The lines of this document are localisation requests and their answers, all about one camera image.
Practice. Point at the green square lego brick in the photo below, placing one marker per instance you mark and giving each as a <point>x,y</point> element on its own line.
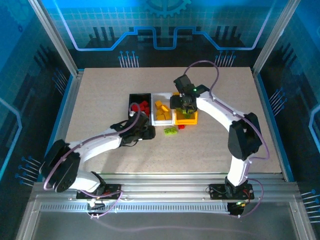
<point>186,115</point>
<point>174,130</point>
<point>167,131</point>

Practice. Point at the yellow lego brick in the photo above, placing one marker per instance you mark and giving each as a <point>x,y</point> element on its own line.
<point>160,117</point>
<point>167,115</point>
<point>159,112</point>
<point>158,103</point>
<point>165,108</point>

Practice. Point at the red lego brick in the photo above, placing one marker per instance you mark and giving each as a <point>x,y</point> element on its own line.
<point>146,111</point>
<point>144,104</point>
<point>181,126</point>
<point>135,107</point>

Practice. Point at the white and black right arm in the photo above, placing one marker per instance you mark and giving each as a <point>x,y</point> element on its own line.
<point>245,135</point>

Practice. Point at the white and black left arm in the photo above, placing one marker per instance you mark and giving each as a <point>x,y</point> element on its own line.
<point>95,145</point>

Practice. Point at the yellow plastic container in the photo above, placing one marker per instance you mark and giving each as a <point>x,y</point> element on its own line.
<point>186,121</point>

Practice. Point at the white plastic container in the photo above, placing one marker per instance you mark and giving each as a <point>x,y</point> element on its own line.
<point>163,122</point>

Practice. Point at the black plastic container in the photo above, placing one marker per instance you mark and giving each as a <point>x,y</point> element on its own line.
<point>137,97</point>

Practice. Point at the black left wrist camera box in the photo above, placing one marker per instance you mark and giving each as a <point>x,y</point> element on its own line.
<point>140,121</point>

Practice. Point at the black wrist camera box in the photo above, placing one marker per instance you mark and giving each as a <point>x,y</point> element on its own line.
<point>140,121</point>
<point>183,83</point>

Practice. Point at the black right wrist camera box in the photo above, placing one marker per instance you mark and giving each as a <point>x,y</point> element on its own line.
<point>183,83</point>

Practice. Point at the aluminium front rail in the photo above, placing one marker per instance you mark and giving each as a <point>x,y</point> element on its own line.
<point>162,185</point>

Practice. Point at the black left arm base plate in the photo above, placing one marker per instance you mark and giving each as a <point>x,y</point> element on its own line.
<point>112,191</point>

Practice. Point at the aluminium table side rail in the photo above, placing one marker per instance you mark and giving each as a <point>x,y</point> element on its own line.
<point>271,125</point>
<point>67,110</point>

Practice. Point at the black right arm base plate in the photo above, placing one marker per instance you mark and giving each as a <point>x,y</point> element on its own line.
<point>217,192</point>

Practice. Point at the aluminium frame post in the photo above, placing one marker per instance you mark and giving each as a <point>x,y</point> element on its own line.
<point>57,42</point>
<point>275,37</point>

